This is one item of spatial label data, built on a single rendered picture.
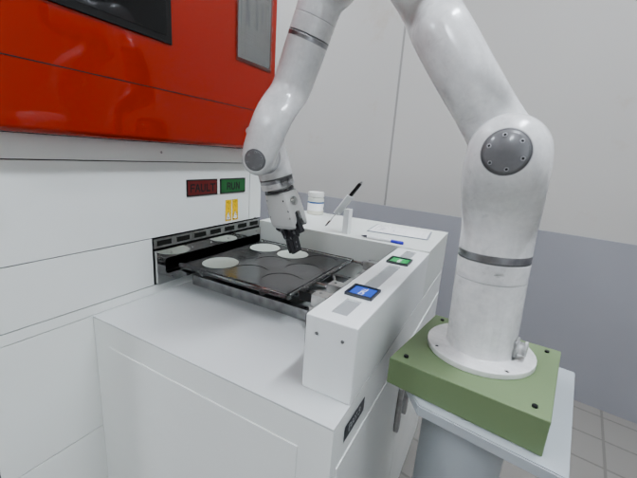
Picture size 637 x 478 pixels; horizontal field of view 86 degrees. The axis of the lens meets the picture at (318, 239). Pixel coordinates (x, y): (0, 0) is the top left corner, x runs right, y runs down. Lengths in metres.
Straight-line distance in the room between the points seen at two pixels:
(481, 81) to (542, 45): 1.66
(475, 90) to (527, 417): 0.51
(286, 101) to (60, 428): 0.89
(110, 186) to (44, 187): 0.13
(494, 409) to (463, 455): 0.18
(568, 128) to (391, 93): 1.03
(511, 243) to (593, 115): 1.65
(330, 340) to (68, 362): 0.62
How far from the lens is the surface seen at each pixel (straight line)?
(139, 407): 0.94
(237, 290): 0.97
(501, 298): 0.66
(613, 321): 2.34
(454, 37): 0.68
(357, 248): 1.12
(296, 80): 0.81
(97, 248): 0.93
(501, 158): 0.56
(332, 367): 0.61
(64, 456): 1.11
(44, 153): 0.86
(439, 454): 0.81
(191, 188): 1.06
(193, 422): 0.80
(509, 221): 0.62
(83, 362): 1.01
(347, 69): 2.75
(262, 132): 0.76
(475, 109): 0.70
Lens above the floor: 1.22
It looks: 14 degrees down
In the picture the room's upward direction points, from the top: 4 degrees clockwise
